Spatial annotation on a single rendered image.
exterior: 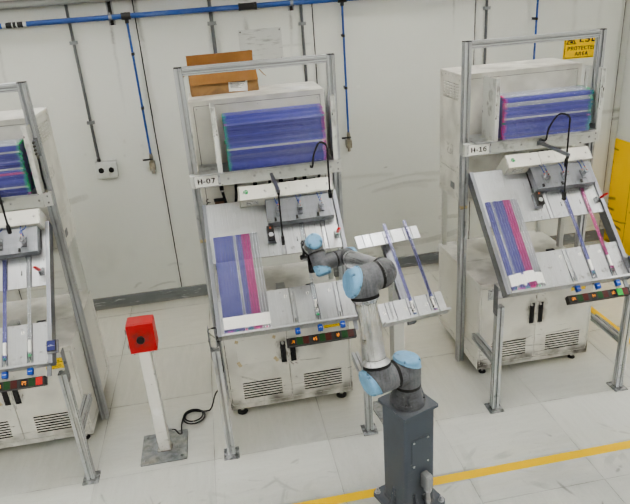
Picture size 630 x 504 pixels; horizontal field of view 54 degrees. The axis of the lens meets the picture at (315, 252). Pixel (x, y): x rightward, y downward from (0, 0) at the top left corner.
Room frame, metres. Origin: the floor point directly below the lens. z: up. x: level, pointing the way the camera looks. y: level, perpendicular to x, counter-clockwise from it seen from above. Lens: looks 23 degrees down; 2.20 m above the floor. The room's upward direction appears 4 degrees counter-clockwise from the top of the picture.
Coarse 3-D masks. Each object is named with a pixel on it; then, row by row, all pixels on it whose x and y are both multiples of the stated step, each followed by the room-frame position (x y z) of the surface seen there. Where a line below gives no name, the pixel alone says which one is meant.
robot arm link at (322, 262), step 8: (312, 256) 2.55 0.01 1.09; (320, 256) 2.54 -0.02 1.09; (328, 256) 2.55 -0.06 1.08; (336, 256) 2.56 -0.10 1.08; (312, 264) 2.54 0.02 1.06; (320, 264) 2.52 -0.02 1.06; (328, 264) 2.53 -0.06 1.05; (336, 264) 2.55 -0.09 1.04; (320, 272) 2.50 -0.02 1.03; (328, 272) 2.51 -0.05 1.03
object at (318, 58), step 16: (208, 64) 3.09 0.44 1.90; (224, 64) 3.07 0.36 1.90; (240, 64) 3.08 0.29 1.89; (256, 64) 3.10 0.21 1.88; (272, 64) 3.10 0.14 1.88; (288, 64) 3.12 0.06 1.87; (304, 64) 3.13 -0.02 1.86; (336, 144) 3.07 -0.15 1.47; (208, 176) 3.02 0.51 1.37; (208, 336) 2.54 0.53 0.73; (352, 352) 2.94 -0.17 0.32; (368, 432) 2.64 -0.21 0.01
